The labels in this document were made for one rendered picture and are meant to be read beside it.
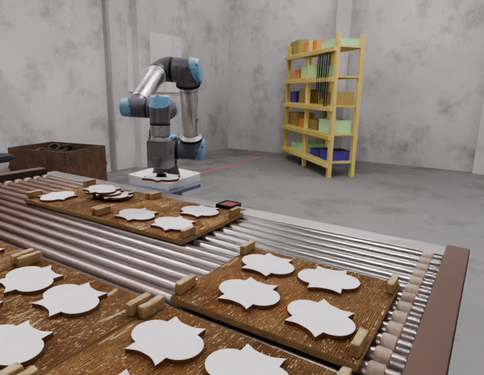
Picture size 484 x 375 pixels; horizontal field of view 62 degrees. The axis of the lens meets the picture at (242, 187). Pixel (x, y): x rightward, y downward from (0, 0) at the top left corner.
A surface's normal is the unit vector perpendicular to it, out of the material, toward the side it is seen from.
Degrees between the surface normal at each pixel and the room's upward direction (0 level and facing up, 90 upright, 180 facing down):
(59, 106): 90
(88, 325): 0
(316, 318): 0
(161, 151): 90
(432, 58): 90
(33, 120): 90
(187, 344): 0
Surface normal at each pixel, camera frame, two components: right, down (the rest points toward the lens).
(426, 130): -0.49, 0.19
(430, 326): 0.02, -0.97
